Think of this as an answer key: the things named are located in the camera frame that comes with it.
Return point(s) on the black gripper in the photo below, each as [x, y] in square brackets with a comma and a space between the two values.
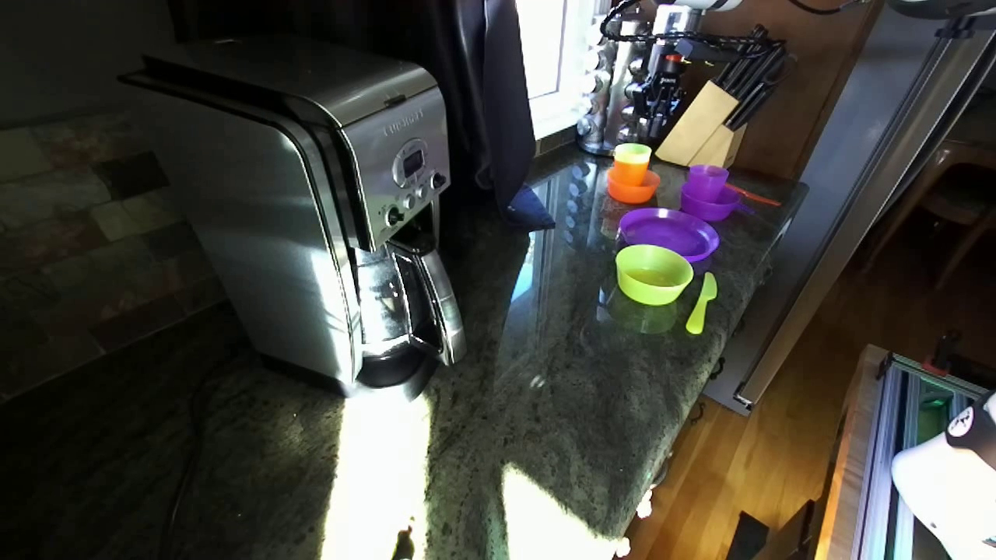
[655, 81]

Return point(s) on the yellow plastic cup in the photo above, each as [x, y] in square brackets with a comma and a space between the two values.
[634, 157]

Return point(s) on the orange plastic cup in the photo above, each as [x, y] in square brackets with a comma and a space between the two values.
[629, 175]

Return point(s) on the orange plastic bowl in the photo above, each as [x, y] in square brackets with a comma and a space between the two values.
[634, 193]

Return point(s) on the purple plastic cup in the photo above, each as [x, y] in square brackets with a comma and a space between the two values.
[708, 181]

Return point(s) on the purple plastic bowl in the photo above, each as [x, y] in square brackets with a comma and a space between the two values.
[710, 210]

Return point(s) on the green plastic bowl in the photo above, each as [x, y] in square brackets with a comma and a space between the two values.
[655, 281]

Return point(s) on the wooden knife block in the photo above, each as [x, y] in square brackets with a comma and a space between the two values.
[702, 127]

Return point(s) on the metal spice rack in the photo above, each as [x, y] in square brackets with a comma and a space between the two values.
[602, 93]

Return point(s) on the purple plastic plate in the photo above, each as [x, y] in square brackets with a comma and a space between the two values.
[672, 231]

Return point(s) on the bright window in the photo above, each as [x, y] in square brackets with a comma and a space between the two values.
[549, 62]

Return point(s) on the orange plastic fork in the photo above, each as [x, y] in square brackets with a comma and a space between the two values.
[761, 197]

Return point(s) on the blue cloth corner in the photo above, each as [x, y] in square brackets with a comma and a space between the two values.
[532, 210]

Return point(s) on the dark curtain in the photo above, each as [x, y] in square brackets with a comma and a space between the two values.
[486, 93]

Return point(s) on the green plastic spoon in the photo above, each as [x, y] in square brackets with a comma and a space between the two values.
[702, 307]

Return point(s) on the stainless steel refrigerator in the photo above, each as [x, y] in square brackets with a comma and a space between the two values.
[830, 207]

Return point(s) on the glass coffee carafe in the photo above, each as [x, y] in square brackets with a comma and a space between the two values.
[400, 311]

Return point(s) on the wooden chair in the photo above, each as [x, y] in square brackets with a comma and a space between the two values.
[960, 207]

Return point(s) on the stainless steel coffee maker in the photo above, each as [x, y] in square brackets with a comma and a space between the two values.
[281, 207]

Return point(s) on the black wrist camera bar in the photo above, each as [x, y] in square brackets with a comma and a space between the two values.
[736, 43]

